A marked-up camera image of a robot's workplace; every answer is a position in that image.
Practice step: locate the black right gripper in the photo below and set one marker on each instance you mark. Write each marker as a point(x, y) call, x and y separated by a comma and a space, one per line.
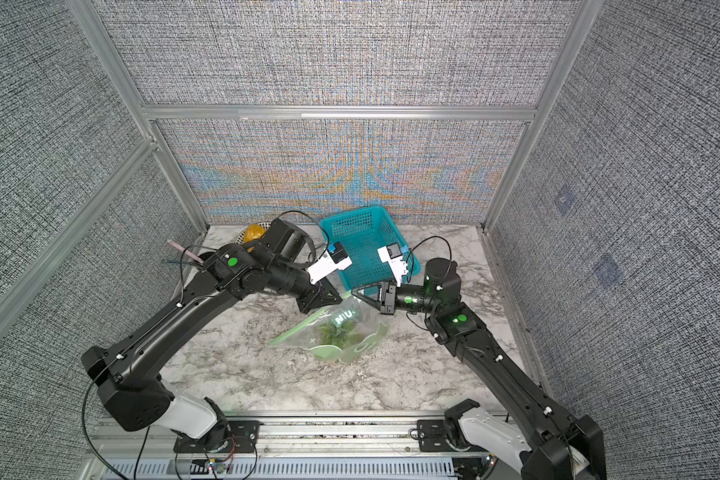
point(388, 288)

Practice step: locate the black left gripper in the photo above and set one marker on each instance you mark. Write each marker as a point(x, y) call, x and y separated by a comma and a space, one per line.
point(321, 290)

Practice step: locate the clear zip-top bag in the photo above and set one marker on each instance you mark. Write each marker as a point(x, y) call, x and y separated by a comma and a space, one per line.
point(304, 335)

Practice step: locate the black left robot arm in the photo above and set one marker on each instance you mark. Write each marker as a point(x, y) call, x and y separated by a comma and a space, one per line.
point(127, 374)

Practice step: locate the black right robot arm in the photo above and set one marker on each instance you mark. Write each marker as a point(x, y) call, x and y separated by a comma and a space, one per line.
point(545, 441)

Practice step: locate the teal plastic basket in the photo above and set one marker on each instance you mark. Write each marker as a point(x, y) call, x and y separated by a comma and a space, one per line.
point(362, 232)

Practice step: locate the yellow crumbed bread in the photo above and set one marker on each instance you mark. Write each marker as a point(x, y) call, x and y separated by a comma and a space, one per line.
point(253, 232)

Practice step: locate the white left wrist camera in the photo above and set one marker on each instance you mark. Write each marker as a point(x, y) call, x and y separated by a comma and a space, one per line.
point(335, 258)

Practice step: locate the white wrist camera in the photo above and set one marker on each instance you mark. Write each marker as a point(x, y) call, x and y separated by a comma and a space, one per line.
point(335, 258)
point(394, 257)

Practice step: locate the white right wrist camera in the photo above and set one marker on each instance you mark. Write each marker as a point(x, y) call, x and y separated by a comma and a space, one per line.
point(394, 257)

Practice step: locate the pink handled utensil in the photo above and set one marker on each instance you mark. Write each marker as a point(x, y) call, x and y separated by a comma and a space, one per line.
point(185, 250)

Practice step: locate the aluminium front rail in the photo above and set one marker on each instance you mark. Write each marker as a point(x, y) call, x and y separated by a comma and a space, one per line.
point(317, 445)

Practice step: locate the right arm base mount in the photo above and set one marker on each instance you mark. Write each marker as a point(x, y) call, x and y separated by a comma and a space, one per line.
point(445, 435)

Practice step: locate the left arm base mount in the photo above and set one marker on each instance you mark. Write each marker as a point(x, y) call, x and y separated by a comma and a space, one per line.
point(219, 437)

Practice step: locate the green handled utensil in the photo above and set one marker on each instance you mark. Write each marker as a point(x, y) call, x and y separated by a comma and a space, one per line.
point(177, 262)

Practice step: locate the aluminium enclosure frame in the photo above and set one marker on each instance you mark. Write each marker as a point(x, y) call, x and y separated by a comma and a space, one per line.
point(17, 299)

